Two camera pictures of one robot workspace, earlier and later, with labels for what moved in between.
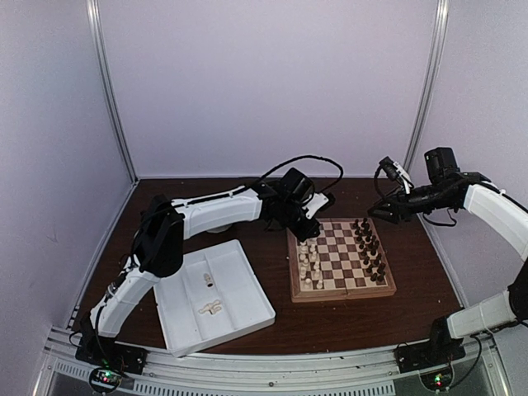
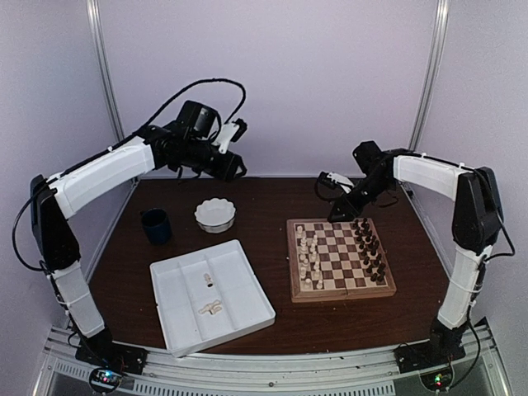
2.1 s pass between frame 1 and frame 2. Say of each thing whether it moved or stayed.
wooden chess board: stayed
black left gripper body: moved
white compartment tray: stayed
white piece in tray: stayed
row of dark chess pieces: stayed
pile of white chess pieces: stayed
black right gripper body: moved
